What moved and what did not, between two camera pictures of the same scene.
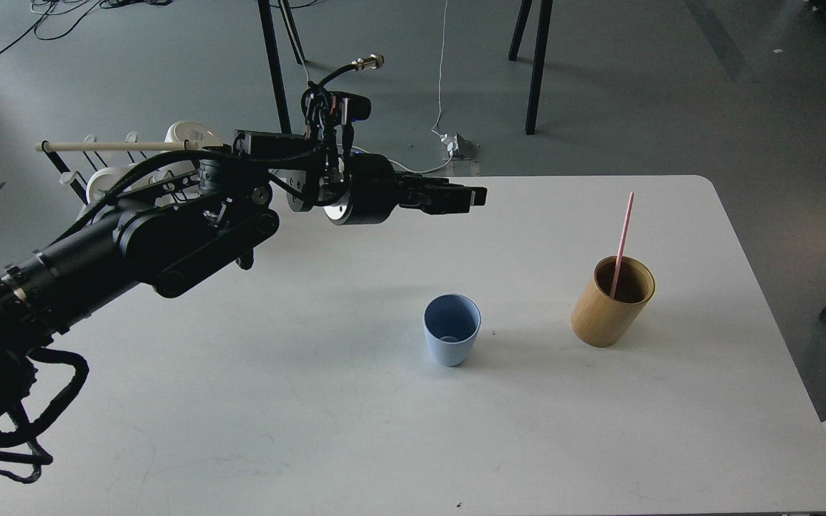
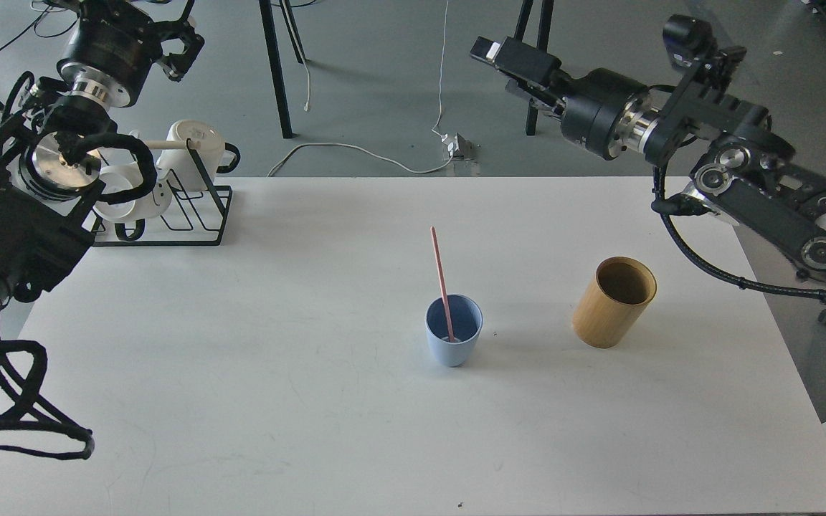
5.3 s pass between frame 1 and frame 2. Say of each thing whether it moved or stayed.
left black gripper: moved
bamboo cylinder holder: stayed
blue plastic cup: stayed
